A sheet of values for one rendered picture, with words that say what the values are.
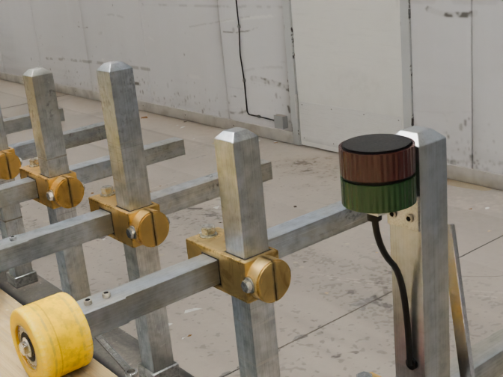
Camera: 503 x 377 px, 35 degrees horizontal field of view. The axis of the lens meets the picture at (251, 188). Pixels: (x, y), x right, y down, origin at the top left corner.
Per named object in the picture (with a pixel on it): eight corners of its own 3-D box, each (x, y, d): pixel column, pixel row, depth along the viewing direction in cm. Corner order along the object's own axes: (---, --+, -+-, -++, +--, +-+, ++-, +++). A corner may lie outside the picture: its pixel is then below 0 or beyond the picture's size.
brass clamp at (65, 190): (53, 187, 137) (49, 158, 136) (90, 203, 127) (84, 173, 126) (20, 196, 134) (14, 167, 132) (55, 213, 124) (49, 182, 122)
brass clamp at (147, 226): (126, 218, 118) (120, 186, 117) (175, 239, 108) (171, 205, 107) (89, 230, 115) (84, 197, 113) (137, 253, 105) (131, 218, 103)
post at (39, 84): (90, 335, 139) (42, 65, 124) (99, 342, 137) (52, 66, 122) (72, 342, 137) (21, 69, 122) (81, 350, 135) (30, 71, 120)
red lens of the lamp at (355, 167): (375, 155, 67) (374, 130, 66) (431, 167, 62) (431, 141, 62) (324, 173, 63) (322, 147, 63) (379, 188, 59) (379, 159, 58)
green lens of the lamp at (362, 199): (376, 183, 68) (375, 158, 67) (432, 197, 63) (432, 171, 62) (325, 203, 64) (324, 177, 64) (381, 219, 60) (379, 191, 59)
